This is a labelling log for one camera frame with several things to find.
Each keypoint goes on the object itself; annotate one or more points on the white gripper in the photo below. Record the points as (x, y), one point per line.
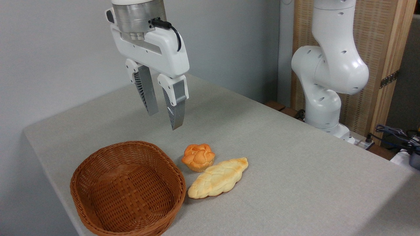
(164, 52)

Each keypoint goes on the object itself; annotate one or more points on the long pale braided bread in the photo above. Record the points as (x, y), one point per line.
(218, 178)

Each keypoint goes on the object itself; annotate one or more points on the orange muffin-shaped bread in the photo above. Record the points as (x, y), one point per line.
(198, 157)

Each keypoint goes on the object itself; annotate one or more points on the brown wicker basket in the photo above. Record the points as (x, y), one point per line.
(128, 183)

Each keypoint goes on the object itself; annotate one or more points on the brown wooden base planks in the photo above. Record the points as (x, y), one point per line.
(279, 106)

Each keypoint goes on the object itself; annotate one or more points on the wooden woven folding screen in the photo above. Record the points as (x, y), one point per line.
(377, 39)

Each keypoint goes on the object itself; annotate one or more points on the dark metal screen hinge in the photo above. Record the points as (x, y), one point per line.
(389, 79)

